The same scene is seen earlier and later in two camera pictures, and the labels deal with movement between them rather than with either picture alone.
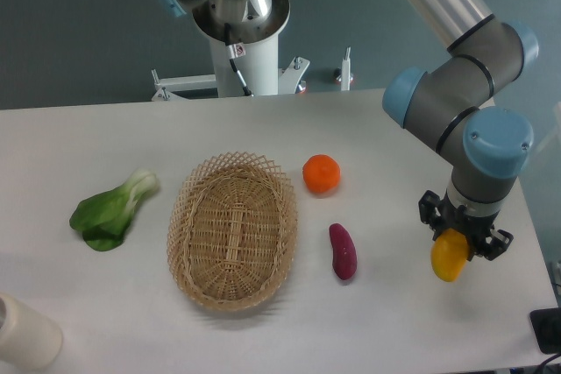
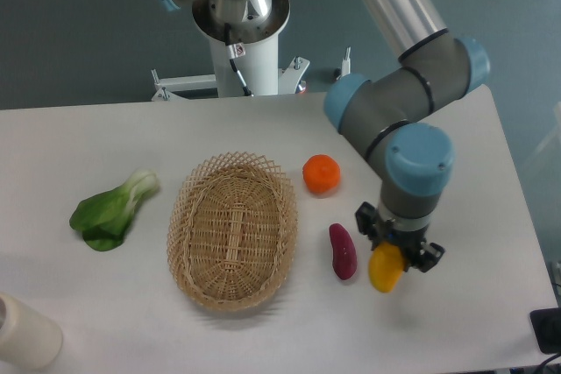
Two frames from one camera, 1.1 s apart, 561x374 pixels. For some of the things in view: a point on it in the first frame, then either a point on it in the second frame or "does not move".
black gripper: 477,226 → 416,253
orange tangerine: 321,173 does not move
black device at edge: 546,325 does not move
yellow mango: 449,254 → 386,265
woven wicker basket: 232,231 does not move
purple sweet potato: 344,251 does not move
